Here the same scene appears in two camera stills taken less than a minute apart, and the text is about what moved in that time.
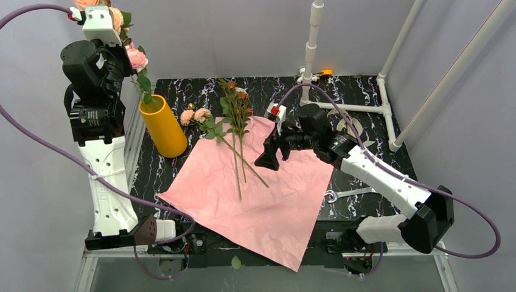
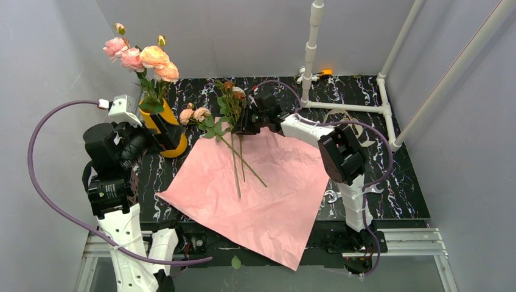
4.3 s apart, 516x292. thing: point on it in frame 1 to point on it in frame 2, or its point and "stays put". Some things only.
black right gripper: x=282 y=142 to x=250 y=120
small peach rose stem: x=202 y=117 stays put
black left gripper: x=117 y=61 to x=162 y=134
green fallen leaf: x=235 y=262 stays put
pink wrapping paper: x=216 y=184 stays put
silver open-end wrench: x=336 y=194 stays put
